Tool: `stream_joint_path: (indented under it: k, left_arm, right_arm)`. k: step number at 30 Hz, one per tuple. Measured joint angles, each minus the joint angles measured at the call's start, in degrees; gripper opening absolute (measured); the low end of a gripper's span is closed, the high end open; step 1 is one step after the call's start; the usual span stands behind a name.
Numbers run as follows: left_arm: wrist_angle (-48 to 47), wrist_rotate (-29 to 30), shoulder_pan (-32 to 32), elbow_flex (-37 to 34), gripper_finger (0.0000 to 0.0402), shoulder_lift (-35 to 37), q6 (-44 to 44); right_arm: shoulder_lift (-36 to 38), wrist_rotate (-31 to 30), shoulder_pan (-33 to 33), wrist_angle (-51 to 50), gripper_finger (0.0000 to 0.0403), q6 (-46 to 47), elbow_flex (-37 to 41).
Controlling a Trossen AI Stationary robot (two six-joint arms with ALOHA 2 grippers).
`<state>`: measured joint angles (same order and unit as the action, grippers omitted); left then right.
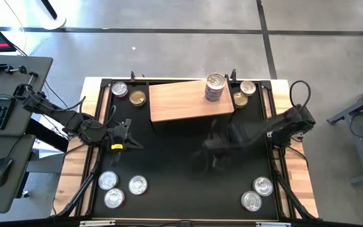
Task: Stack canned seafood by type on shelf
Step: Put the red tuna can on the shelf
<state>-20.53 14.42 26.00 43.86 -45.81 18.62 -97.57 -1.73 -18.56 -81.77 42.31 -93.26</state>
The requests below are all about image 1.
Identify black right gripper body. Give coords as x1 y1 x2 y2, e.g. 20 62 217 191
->
203 131 236 158

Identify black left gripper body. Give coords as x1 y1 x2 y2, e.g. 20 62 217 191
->
104 119 132 151

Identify green label can silver lid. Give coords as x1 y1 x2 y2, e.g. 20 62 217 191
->
252 176 275 197
98 170 119 191

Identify red label seafood can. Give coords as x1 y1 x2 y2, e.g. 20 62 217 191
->
103 187 126 209
111 81 129 98
240 190 263 212
128 175 149 195

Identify blue label can gold lid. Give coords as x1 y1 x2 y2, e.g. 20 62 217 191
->
205 72 227 92

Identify wooden shelf black legs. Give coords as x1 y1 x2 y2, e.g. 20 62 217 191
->
148 79 235 124

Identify seafood can silver lid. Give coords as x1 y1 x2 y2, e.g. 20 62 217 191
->
239 79 257 96

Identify black table mat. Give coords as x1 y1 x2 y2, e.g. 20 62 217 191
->
92 79 280 221

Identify green label can gold lid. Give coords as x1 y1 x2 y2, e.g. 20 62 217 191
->
129 90 147 107
233 91 250 108

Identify black desk support beam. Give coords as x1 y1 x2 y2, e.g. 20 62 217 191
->
25 118 69 154

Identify black computer mouse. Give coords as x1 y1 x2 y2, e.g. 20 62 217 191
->
0 156 14 189

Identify white round stand base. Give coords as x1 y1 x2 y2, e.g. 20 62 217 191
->
20 0 67 32

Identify black stand pole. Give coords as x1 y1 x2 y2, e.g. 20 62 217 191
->
40 0 58 20

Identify silver metal bracket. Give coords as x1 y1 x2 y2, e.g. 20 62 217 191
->
79 219 116 227
255 221 292 227

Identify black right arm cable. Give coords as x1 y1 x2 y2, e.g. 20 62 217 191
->
289 79 312 110

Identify yellow cable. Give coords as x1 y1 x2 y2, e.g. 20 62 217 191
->
3 0 28 53

